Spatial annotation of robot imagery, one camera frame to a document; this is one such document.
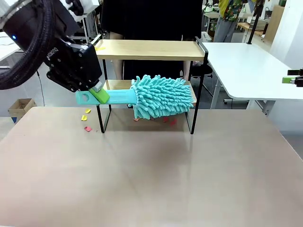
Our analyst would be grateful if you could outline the teal microfiber duster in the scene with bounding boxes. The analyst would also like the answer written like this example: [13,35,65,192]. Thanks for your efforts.
[75,74,195,120]

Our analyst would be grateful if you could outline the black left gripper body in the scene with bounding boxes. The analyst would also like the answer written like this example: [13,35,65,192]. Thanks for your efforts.
[4,0,103,93]

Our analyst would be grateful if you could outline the wooden background table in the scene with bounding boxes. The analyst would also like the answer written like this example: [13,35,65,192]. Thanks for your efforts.
[236,21,268,38]

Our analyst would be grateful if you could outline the person in floral shirt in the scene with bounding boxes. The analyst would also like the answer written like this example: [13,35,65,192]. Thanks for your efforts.
[214,0,248,43]

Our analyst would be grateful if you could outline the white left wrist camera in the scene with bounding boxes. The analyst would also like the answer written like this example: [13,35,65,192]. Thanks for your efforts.
[66,0,100,23]

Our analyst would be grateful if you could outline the large white side table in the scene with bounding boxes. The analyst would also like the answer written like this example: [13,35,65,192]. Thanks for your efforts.
[202,42,303,116]

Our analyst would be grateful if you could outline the small white side table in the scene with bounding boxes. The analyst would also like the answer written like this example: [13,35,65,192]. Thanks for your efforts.
[0,42,24,62]

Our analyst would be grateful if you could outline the thick black stand pole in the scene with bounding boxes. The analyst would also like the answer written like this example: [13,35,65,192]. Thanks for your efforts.
[247,4,261,45]

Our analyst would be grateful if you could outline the black chair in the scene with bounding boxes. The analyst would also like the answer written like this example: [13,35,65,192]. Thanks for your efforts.
[188,61,214,81]

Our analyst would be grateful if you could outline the black left arm cable sleeve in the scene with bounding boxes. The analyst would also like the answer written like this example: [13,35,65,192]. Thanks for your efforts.
[0,0,64,90]

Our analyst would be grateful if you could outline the two-tier wooden black-frame shelf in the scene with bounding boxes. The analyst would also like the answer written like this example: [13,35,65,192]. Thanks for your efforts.
[91,34,209,135]

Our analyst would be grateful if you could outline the open cardboard box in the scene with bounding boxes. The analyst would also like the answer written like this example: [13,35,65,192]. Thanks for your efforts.
[8,98,37,123]

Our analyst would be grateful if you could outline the white lump object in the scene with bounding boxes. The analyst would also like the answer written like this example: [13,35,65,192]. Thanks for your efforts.
[0,32,12,45]

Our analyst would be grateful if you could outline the light brown wooden panel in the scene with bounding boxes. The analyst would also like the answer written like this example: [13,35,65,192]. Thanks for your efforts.
[264,5,285,43]

